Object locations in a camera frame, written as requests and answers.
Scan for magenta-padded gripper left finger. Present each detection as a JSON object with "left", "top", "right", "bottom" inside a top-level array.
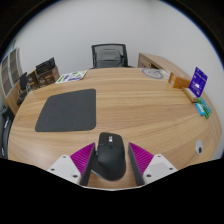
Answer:
[{"left": 46, "top": 142, "right": 97, "bottom": 187}]

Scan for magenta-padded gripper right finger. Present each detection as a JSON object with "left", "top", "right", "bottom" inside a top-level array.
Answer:
[{"left": 127, "top": 142, "right": 179, "bottom": 187}]

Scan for black computer mouse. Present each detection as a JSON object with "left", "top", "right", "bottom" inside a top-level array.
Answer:
[{"left": 92, "top": 131, "right": 128, "bottom": 182}]

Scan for dark grey mouse pad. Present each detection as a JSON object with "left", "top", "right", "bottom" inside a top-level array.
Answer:
[{"left": 34, "top": 88, "right": 97, "bottom": 133}]

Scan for small blue package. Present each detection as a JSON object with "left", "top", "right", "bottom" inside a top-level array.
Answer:
[{"left": 195, "top": 102, "right": 206, "bottom": 117}]

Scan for small tan box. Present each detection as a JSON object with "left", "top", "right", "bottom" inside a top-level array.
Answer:
[{"left": 181, "top": 87, "right": 199, "bottom": 104}]

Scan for black padded office chair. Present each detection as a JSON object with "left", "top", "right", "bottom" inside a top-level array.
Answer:
[{"left": 0, "top": 105, "right": 15, "bottom": 159}]

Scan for green package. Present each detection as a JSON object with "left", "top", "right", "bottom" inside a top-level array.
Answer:
[{"left": 198, "top": 96, "right": 213, "bottom": 120}]

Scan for white printed leaflet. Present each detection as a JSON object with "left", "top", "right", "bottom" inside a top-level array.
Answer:
[{"left": 55, "top": 69, "right": 89, "bottom": 85}]

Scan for orange cardboard box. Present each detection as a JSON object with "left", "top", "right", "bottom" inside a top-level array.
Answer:
[{"left": 168, "top": 72, "right": 192, "bottom": 90}]

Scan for large brown cardboard box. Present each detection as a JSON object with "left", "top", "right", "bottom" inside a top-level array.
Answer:
[{"left": 34, "top": 65, "right": 61, "bottom": 88}]

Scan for small brown cardboard box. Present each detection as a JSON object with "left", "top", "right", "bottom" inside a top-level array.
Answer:
[{"left": 26, "top": 69, "right": 39, "bottom": 91}]

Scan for purple card package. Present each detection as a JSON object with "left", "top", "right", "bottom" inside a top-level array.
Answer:
[{"left": 188, "top": 66, "right": 208, "bottom": 98}]

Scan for small black chair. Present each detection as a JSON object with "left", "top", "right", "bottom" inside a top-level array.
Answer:
[{"left": 15, "top": 71, "right": 33, "bottom": 107}]

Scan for wooden side desk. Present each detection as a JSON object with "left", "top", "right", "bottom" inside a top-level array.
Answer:
[{"left": 137, "top": 52, "right": 196, "bottom": 83}]

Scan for black product box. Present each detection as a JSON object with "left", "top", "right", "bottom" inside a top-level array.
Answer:
[{"left": 35, "top": 56, "right": 56, "bottom": 75}]

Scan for black mesh office chair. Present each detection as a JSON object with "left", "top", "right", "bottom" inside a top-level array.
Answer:
[{"left": 90, "top": 43, "right": 134, "bottom": 70}]

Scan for wooden shelf unit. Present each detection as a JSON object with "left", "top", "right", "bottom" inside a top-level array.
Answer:
[{"left": 0, "top": 47, "right": 24, "bottom": 116}]

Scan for white round cable grommet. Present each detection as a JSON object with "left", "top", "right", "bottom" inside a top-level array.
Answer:
[{"left": 195, "top": 139, "right": 205, "bottom": 155}]

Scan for white sheet with grey ring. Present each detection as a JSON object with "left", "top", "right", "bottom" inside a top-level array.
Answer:
[{"left": 140, "top": 67, "right": 169, "bottom": 80}]

